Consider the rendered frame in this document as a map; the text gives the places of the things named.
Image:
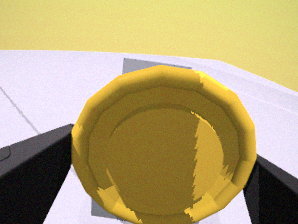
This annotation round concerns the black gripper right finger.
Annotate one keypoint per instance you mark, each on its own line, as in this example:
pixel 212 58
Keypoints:
pixel 271 194

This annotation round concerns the yellow plate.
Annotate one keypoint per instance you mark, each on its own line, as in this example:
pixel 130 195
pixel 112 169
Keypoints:
pixel 163 145

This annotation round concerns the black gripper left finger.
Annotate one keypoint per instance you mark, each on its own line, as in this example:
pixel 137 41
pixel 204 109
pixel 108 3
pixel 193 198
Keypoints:
pixel 32 173

